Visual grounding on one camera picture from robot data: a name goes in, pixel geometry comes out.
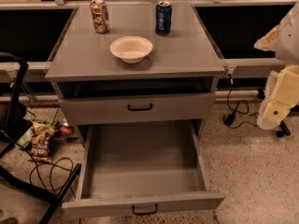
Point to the blue pepsi can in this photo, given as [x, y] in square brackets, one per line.
[163, 17]

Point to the grey drawer cabinet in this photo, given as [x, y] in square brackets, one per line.
[131, 82]

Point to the white paper bowl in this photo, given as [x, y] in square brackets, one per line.
[131, 49]

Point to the black metal stand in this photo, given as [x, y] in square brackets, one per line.
[13, 127]

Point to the closed grey top drawer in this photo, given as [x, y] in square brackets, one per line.
[88, 111]

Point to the open grey middle drawer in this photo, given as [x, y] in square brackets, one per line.
[137, 169]

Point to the orange soda can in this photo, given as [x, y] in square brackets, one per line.
[100, 16]

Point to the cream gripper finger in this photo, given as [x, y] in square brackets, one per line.
[281, 95]
[268, 41]

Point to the small can on floor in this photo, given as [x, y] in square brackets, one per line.
[67, 130]

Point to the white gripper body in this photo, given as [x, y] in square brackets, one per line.
[290, 37]

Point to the brown chip bag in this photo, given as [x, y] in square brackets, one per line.
[41, 141]

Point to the green snack bag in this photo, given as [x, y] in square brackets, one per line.
[25, 139]

